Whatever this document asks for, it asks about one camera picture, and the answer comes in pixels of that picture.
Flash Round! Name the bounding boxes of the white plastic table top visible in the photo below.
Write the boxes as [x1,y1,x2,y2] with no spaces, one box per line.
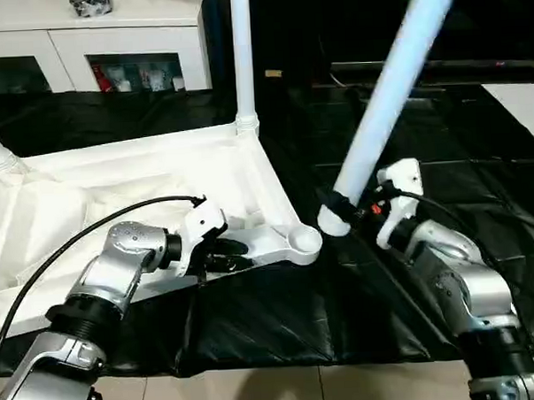
[0,116,329,342]

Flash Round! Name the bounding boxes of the black plastic mat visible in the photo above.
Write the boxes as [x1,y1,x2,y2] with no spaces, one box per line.
[0,69,534,385]

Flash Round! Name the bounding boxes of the small bottles behind glass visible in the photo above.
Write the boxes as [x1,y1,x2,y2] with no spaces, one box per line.
[88,53,189,95]

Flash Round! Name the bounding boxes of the white cabinet with glass doors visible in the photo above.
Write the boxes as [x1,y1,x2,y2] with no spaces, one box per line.
[0,0,213,99]

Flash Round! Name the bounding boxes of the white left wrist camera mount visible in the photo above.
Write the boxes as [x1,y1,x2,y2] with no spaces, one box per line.
[164,196,232,279]

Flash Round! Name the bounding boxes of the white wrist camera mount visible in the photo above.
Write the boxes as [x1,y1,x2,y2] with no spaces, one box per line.
[372,158,428,251]
[164,196,232,279]

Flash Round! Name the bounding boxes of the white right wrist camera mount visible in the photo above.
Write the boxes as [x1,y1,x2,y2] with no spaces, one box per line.
[372,158,428,251]

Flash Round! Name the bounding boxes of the dark metal rail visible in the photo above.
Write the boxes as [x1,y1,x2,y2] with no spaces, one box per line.
[329,54,534,91]

